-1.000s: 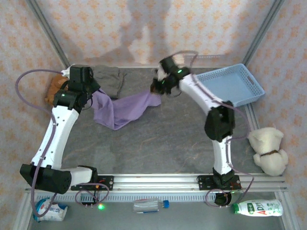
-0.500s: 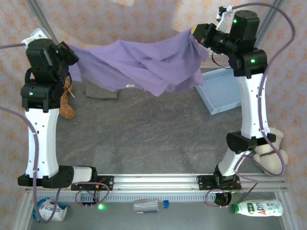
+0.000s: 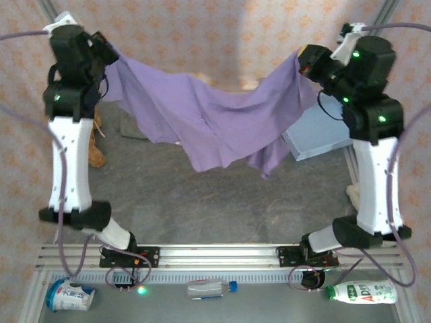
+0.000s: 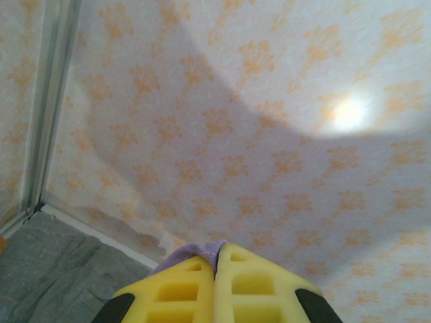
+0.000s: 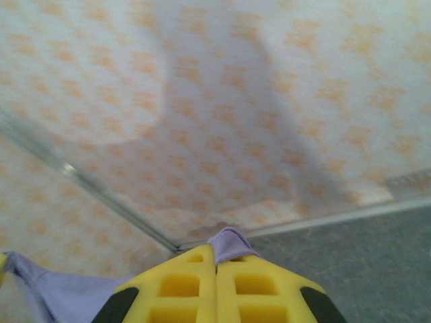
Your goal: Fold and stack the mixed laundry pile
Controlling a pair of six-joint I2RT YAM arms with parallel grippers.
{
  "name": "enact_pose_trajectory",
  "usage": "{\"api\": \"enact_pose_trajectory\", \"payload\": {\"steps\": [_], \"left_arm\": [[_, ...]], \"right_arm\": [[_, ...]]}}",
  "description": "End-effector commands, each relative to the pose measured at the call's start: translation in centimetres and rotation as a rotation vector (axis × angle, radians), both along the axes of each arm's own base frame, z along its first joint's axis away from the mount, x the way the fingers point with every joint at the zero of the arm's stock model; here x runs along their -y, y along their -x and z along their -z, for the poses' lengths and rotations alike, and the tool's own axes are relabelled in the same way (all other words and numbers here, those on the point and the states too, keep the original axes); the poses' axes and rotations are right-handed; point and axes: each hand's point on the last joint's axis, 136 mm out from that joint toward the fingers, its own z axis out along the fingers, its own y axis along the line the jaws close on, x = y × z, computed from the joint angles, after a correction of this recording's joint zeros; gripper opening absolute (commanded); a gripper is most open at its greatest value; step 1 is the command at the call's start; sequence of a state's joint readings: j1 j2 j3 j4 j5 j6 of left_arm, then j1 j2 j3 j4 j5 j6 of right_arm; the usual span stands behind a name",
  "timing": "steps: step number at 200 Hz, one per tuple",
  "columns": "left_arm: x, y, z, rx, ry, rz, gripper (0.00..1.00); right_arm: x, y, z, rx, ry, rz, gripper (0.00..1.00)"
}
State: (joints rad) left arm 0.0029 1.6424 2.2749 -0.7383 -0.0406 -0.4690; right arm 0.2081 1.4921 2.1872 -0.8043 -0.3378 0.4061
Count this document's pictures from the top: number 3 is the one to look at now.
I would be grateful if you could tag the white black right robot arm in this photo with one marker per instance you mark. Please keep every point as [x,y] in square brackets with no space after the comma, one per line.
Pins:
[373,181]

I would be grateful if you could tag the clear bottle with blue cap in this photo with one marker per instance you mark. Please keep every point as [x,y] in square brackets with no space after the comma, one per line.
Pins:
[205,291]

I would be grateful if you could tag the grey garment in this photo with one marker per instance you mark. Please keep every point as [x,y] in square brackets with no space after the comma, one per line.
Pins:
[133,128]

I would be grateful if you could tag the white plush toy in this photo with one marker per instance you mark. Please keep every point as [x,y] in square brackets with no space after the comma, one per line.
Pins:
[353,196]

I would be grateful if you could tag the blue plastic basket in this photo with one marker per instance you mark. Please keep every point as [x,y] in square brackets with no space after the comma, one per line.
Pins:
[316,134]

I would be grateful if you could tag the purple t-shirt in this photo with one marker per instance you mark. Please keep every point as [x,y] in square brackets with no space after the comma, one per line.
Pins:
[208,117]

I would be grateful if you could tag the white blue yogurt cup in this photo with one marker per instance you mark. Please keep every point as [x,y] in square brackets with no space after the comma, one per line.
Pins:
[70,297]

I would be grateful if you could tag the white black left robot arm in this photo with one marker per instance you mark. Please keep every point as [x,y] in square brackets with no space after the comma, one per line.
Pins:
[70,161]

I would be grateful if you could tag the brown plush toy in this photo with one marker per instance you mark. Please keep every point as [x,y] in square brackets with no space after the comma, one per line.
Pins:
[96,154]

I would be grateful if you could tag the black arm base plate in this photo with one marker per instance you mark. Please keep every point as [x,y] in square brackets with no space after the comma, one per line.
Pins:
[151,257]
[286,257]

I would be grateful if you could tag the aluminium mounting rail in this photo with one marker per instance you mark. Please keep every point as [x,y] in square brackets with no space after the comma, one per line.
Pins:
[215,257]

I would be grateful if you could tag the aluminium frame post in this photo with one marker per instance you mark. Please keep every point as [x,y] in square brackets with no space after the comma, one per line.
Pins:
[384,10]
[47,6]

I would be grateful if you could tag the white bottle with green cap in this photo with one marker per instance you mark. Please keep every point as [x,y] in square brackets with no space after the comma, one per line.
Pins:
[363,292]

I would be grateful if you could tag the black controller box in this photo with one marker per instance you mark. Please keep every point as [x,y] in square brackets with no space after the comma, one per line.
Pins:
[311,281]
[121,280]

